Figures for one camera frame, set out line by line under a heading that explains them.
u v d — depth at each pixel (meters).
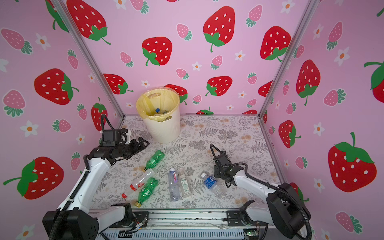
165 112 1.08
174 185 0.82
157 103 1.03
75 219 0.38
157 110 1.07
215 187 0.80
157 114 0.81
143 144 0.72
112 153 0.55
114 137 0.61
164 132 0.93
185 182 0.81
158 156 0.92
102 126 1.04
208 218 0.75
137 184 0.82
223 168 0.67
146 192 0.78
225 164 0.68
